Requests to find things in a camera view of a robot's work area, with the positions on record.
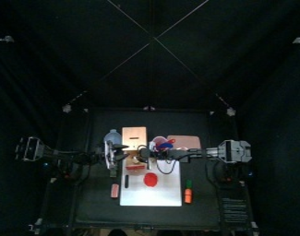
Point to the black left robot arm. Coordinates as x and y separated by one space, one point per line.
52 153

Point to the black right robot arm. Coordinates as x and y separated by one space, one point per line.
221 151

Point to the wooden drawer with red front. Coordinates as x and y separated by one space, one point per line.
134 166

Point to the wooden drawer box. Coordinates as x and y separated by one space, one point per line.
134 137

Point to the red dough disc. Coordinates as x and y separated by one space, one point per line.
150 179

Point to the blue toy utensil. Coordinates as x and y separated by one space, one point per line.
165 145

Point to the red toy utensil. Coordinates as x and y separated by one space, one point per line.
170 141

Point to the pink flat board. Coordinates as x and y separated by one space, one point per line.
185 142

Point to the black marker pen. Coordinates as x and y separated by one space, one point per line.
126 181

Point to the pink rectangular block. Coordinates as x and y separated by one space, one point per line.
114 191

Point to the white cutting mat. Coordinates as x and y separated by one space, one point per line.
155 193

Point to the orange toy carrot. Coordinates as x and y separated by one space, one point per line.
188 192

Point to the white printed label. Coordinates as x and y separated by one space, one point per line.
233 209

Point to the silver frame clamp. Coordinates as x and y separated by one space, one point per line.
149 108
66 108
4 39
299 40
230 111

